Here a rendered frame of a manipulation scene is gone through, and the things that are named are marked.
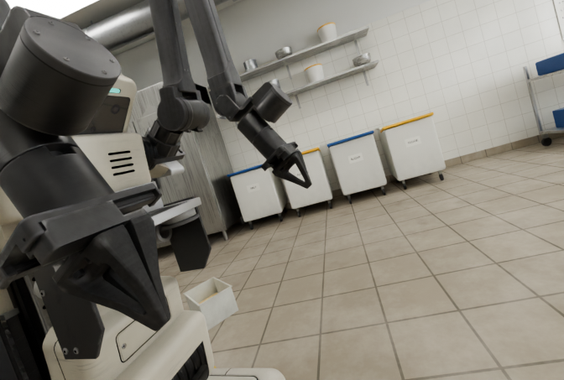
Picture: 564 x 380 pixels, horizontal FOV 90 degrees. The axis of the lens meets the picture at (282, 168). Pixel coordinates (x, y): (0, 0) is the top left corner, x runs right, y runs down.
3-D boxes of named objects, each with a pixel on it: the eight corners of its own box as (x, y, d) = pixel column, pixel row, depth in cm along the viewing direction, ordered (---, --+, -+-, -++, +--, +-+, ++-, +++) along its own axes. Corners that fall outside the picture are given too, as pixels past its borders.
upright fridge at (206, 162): (249, 221, 423) (206, 87, 410) (227, 243, 334) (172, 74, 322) (168, 242, 450) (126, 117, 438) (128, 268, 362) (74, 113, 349)
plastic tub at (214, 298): (190, 315, 185) (183, 293, 184) (220, 298, 198) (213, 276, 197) (206, 331, 161) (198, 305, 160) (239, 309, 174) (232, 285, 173)
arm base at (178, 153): (162, 140, 79) (126, 143, 68) (174, 116, 77) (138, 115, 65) (184, 158, 78) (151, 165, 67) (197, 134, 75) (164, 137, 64)
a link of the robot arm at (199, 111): (169, 124, 74) (154, 125, 69) (185, 91, 71) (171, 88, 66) (195, 145, 73) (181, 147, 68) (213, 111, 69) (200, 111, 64)
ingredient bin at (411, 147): (400, 192, 321) (382, 127, 316) (391, 182, 383) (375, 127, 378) (451, 179, 308) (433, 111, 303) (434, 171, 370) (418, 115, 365)
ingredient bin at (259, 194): (245, 233, 356) (226, 174, 351) (256, 219, 419) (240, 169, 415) (285, 221, 348) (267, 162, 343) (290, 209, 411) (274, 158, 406)
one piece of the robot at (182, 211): (42, 364, 42) (-10, 227, 41) (171, 271, 68) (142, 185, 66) (117, 363, 36) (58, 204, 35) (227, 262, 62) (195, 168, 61)
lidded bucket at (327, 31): (339, 43, 373) (335, 27, 372) (340, 36, 350) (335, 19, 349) (321, 49, 378) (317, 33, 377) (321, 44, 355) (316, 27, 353)
